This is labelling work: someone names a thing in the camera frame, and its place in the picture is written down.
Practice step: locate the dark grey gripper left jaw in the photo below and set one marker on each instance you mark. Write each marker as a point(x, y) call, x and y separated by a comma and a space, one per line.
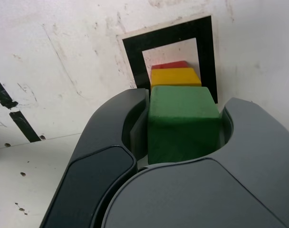
point(99, 154)

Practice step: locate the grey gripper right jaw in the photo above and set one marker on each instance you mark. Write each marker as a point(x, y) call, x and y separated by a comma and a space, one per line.
point(206, 197)

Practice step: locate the green cube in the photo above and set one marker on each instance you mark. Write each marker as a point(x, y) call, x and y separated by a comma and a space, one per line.
point(182, 123)

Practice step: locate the yellow cube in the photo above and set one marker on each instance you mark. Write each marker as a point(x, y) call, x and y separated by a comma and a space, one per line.
point(174, 78)

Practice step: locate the red cube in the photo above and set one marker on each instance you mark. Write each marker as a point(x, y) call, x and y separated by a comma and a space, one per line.
point(169, 65)

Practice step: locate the black tape square outline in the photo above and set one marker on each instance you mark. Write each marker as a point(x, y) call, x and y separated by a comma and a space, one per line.
point(132, 59)

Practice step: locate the black tape strip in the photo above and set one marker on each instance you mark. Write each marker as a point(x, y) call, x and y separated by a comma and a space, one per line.
point(24, 126)

